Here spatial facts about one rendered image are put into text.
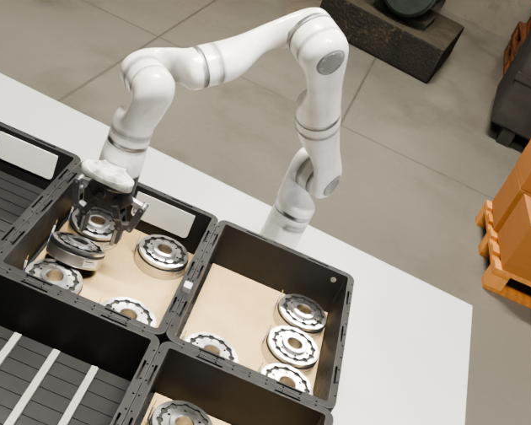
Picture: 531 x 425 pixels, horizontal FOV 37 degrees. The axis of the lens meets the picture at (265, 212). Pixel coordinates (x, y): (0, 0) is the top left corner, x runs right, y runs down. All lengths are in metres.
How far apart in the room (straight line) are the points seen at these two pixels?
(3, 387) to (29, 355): 0.08
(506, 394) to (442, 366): 1.37
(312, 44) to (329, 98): 0.14
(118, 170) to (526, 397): 2.36
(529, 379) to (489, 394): 0.28
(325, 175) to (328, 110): 0.22
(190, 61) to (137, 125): 0.13
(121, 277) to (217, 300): 0.19
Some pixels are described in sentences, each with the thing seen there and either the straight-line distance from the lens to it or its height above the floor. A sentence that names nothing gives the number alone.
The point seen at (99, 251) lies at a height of 0.88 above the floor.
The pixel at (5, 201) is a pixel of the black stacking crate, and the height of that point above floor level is 0.83.
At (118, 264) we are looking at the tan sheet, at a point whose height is 0.83.
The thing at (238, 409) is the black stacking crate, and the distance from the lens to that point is 1.32.
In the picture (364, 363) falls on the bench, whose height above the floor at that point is 0.70.
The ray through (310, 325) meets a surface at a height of 0.86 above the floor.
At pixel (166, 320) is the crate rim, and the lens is 1.31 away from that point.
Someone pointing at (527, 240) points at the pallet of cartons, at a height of 0.31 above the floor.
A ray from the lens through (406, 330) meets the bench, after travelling 1.98.
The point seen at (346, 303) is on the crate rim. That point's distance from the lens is 1.56.
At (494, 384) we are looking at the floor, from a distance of 3.30.
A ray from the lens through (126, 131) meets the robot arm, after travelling 1.31.
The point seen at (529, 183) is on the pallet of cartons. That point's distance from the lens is 4.00.
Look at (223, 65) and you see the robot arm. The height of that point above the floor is 1.29.
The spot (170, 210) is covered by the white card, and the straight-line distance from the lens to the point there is 1.60.
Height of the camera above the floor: 1.78
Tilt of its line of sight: 30 degrees down
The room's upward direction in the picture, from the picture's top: 25 degrees clockwise
